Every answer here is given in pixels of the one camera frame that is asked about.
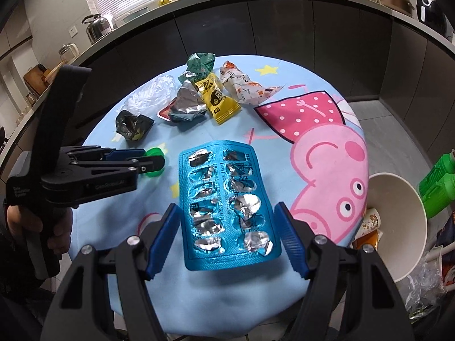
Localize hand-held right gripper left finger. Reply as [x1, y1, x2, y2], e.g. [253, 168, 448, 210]
[40, 203, 183, 341]

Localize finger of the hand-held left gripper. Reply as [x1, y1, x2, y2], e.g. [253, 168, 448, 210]
[66, 145, 146, 162]
[69, 156, 166, 182]

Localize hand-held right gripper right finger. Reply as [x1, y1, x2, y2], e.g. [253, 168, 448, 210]
[273, 202, 416, 341]

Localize green bottle cap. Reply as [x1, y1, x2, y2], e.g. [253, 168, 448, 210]
[140, 147, 166, 178]

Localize black wrapper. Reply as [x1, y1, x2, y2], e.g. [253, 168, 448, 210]
[114, 109, 155, 141]

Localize clear plastic bag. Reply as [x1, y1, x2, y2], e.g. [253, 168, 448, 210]
[124, 75, 175, 111]

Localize silver foil bag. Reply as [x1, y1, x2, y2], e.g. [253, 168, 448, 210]
[167, 80, 207, 123]

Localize blue pill blister pack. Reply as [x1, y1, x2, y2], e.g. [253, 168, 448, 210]
[178, 140, 283, 272]

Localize yellow black printed packet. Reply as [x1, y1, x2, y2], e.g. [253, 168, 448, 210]
[192, 73, 242, 126]

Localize cream round waste bin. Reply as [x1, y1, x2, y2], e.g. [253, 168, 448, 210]
[350, 172, 427, 280]

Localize green wrapper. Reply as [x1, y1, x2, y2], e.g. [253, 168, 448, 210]
[178, 53, 217, 83]

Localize white orange printed wrapper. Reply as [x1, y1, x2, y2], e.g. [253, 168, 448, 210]
[218, 60, 287, 107]

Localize person's left hand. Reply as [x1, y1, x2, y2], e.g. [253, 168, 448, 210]
[5, 204, 74, 256]

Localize white printed paper cup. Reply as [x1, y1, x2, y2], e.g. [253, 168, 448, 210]
[357, 208, 381, 238]

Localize blue cartoon printed tablecloth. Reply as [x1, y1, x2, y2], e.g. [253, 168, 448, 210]
[69, 55, 368, 334]

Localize wooden cutting board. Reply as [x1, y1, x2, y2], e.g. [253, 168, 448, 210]
[23, 63, 48, 95]

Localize glass teapot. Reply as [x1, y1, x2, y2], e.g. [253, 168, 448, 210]
[58, 43, 79, 63]

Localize steel kettle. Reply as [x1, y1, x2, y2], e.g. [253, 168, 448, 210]
[82, 13, 113, 45]

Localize pale blue basin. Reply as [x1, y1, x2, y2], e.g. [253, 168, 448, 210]
[121, 5, 150, 20]

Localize crumpled clear plastic sheet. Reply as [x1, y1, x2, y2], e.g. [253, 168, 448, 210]
[402, 252, 448, 313]

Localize dark blue orange bag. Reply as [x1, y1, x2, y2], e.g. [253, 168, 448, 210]
[435, 209, 455, 253]

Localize dark kitchen base cabinets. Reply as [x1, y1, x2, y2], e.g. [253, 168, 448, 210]
[0, 0, 455, 171]

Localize copper cooking pot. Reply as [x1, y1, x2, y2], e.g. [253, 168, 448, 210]
[379, 0, 415, 16]

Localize black air fryer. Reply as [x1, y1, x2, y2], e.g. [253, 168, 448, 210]
[414, 0, 448, 36]

